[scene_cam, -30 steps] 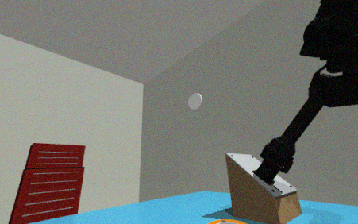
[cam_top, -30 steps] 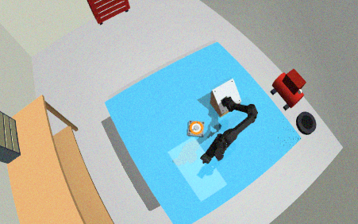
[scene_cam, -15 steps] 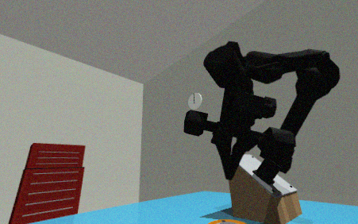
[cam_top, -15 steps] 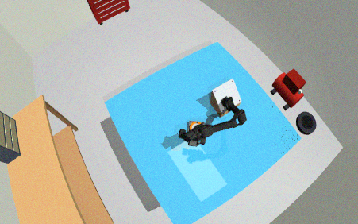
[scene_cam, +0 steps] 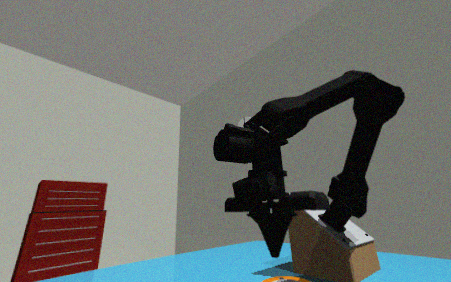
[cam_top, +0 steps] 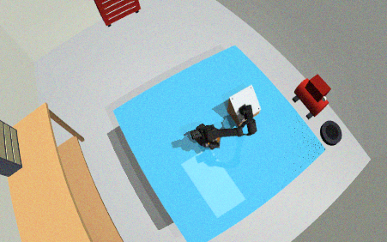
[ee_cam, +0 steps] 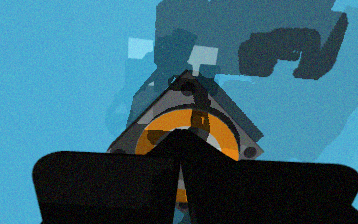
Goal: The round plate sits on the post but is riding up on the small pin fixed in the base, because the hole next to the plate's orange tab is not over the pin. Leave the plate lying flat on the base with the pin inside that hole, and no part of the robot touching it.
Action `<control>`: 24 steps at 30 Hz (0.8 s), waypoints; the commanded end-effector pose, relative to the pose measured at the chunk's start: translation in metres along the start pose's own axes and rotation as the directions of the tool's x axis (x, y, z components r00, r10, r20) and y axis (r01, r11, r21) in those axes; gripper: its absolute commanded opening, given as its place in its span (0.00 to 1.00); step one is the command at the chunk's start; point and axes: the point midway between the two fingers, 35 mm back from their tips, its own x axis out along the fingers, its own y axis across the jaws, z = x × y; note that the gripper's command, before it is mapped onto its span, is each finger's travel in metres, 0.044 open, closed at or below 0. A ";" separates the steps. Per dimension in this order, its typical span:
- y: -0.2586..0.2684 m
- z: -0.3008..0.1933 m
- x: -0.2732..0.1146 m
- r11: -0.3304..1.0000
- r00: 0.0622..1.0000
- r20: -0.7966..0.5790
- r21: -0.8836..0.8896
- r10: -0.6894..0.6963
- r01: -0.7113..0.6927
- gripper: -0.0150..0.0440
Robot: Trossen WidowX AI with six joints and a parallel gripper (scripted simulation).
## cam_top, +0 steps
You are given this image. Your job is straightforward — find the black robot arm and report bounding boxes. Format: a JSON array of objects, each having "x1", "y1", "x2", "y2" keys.
[{"x1": 190, "y1": 105, "x2": 257, "y2": 146}]

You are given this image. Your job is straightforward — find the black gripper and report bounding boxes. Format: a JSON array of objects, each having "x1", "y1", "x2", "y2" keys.
[{"x1": 196, "y1": 124, "x2": 219, "y2": 150}]

